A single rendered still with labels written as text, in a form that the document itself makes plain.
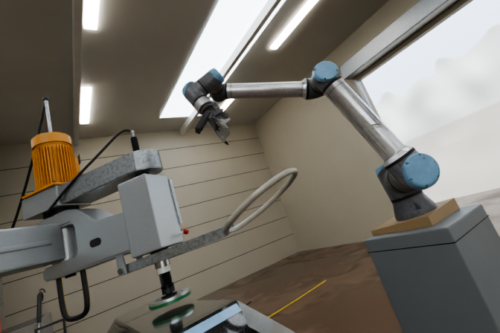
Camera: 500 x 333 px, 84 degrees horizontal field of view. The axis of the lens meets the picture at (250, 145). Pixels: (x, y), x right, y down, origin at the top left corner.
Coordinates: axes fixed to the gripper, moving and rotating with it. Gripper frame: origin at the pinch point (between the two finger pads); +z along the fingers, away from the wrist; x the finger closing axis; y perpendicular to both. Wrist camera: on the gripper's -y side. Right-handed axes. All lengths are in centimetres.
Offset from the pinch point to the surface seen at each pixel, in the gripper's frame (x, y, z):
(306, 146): 485, 326, -86
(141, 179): 34, -42, -23
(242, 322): 12, -41, 64
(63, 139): 62, -68, -96
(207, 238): 34, -31, 25
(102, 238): 56, -76, -15
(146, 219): 40, -51, -4
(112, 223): 50, -67, -18
